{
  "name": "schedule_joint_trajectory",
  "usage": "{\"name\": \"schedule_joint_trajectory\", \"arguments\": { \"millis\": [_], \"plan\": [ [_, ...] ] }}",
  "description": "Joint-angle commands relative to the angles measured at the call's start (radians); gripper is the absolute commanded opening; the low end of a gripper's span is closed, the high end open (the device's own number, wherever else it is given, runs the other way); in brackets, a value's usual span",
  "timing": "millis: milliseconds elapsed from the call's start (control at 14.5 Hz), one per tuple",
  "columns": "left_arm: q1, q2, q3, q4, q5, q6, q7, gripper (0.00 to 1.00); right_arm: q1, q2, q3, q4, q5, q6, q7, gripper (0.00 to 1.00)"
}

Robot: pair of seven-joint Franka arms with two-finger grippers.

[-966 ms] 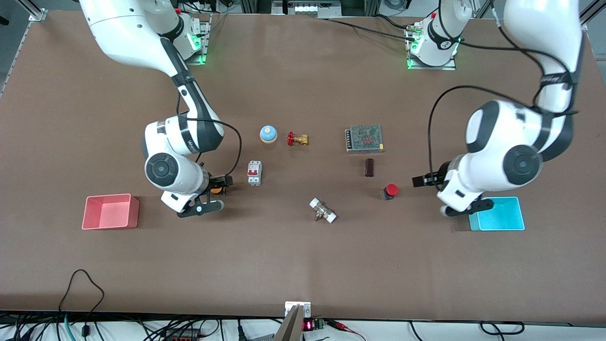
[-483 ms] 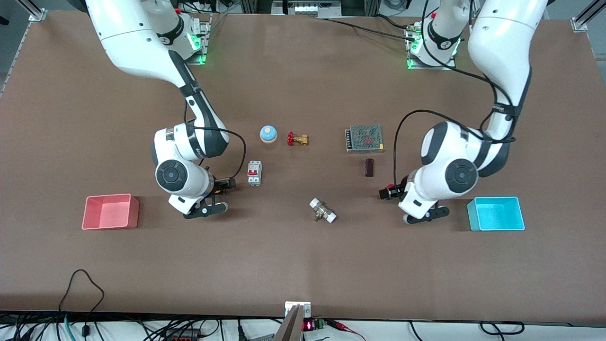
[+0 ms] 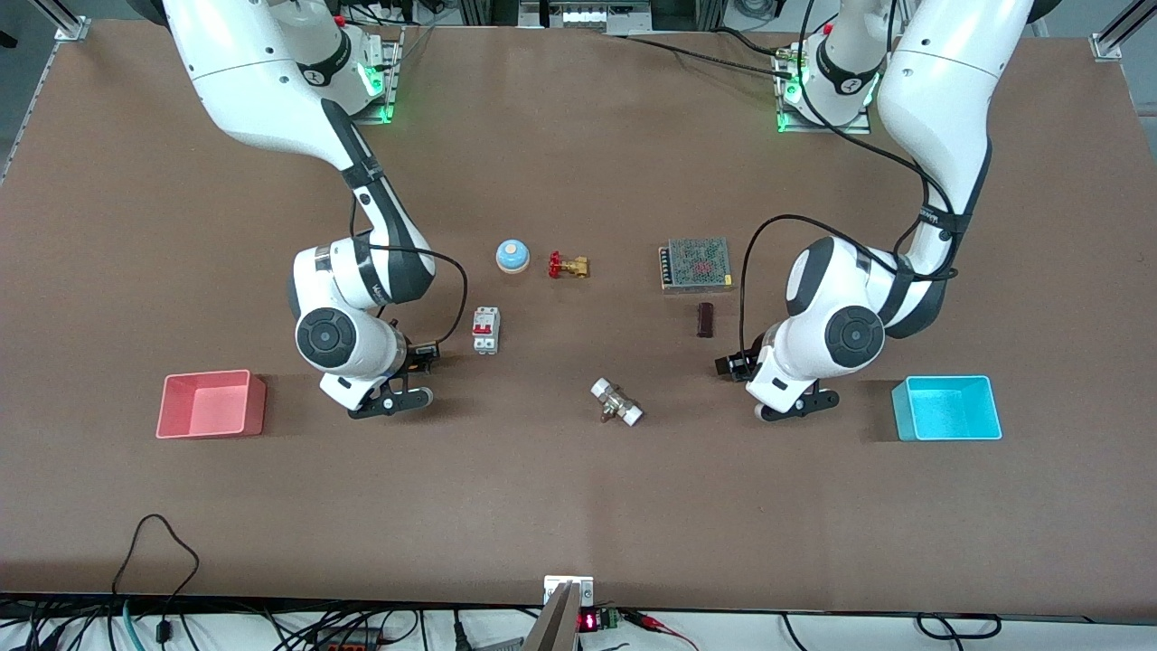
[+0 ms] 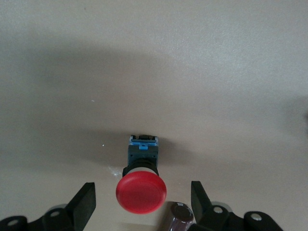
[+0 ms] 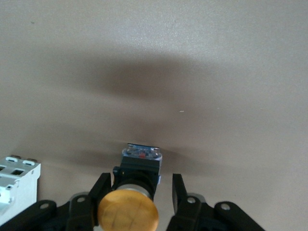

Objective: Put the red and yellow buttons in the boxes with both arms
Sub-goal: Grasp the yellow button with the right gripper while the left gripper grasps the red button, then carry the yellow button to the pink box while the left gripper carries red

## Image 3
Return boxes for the black looped cable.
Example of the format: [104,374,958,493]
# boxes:
[110,514,202,651]

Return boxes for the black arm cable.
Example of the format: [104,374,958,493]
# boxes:
[351,194,470,352]
[738,0,961,364]

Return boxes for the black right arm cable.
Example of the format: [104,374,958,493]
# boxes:
[351,194,470,352]

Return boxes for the black table cable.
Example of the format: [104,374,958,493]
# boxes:
[624,34,798,77]
[710,25,795,59]

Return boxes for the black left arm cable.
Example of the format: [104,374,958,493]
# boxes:
[738,0,961,364]

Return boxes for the metal mesh power supply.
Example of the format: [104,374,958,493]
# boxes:
[658,237,735,295]

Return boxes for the silver control unit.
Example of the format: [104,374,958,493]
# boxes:
[519,0,654,35]

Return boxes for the white metal tee fitting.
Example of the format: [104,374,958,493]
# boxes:
[590,377,644,428]

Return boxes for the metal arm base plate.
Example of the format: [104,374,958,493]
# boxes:
[348,25,400,126]
[775,45,873,136]

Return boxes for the grey camera mount bar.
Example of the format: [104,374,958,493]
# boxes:
[522,575,596,651]

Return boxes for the cyan plastic box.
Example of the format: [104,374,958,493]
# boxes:
[891,374,1003,442]

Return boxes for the black power strip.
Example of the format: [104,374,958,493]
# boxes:
[306,627,382,651]

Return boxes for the red clip lead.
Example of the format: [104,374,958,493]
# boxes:
[622,610,699,651]

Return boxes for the black coiled cable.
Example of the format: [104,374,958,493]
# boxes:
[917,612,1003,642]

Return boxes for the pink plastic box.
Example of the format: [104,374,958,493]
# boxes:
[155,369,268,440]

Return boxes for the aluminium frame profile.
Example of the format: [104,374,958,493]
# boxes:
[1089,0,1157,62]
[45,0,93,42]

